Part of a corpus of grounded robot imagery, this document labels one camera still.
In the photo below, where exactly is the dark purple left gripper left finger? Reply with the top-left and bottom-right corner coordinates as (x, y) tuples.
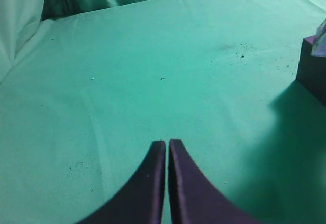
(80, 141), (166, 223)

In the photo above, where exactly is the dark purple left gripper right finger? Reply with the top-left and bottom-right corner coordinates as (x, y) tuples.
(169, 139), (260, 223)

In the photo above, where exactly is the green table cloth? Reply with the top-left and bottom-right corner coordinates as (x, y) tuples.
(1, 0), (325, 223)

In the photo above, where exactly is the dark purple cube block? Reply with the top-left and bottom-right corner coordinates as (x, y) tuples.
(296, 35), (325, 106)

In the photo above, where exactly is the marbled white square pyramid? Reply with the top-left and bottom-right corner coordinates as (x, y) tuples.
(311, 20), (326, 58)

